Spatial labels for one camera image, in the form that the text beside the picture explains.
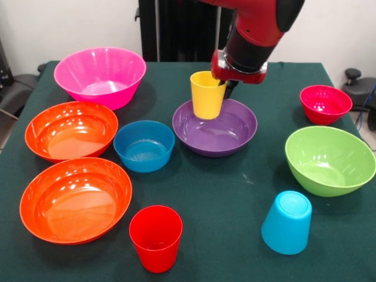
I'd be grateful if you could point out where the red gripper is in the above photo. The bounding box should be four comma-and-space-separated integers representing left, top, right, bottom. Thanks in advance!
210, 49, 268, 99

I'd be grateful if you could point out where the yellow cup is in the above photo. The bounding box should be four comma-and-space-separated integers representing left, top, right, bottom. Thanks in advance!
190, 70, 229, 120

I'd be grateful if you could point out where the purple bowl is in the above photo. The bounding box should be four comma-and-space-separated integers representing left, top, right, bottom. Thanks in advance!
172, 99, 259, 158

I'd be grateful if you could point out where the blue bowl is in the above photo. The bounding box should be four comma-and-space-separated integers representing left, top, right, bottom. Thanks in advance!
113, 120, 176, 173

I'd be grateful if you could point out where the small crimson bowl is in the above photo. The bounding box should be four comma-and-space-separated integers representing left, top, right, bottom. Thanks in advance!
299, 85, 353, 126

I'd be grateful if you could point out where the large pink bowl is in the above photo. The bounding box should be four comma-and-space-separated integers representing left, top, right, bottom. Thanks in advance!
53, 46, 147, 111

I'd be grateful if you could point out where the green bowl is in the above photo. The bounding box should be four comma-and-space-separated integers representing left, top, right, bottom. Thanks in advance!
284, 125, 376, 198

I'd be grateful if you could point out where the black caster leg with knob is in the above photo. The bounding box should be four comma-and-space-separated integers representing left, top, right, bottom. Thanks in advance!
342, 68, 376, 132
0, 63, 48, 121

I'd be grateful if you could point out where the dark green tablecloth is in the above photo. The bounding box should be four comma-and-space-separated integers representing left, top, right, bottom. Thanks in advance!
0, 61, 376, 282

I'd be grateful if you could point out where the light blue cup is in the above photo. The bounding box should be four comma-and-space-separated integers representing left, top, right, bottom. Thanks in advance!
261, 190, 313, 256

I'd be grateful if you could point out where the orange bowl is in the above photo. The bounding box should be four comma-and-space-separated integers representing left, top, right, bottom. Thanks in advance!
24, 100, 119, 164
19, 157, 133, 246

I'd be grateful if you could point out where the red cup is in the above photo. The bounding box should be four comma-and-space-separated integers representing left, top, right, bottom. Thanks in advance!
129, 204, 184, 274

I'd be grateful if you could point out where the blue cable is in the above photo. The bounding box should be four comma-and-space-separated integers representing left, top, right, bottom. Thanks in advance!
355, 85, 376, 130

